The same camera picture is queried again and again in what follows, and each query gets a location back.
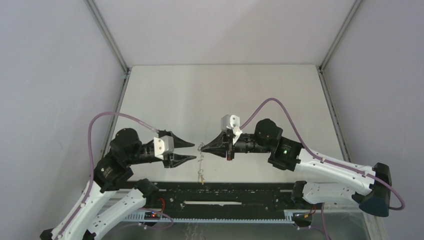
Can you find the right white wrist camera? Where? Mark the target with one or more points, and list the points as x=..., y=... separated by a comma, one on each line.
x=232, y=123

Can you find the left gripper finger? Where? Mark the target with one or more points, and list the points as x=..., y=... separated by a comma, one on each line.
x=174, y=160
x=178, y=142

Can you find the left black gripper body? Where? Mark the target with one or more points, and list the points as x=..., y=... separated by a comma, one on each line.
x=167, y=158

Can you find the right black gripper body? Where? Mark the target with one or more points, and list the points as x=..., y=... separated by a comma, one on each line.
x=230, y=150

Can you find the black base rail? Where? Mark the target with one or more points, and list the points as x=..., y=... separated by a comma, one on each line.
x=226, y=201

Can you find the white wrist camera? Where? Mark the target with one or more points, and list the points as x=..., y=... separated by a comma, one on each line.
x=163, y=146
x=232, y=123

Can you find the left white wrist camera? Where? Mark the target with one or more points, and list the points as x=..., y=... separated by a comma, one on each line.
x=163, y=146

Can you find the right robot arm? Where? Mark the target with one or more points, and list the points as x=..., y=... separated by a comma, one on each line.
x=349, y=184

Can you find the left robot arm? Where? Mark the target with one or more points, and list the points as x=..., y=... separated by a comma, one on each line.
x=86, y=221

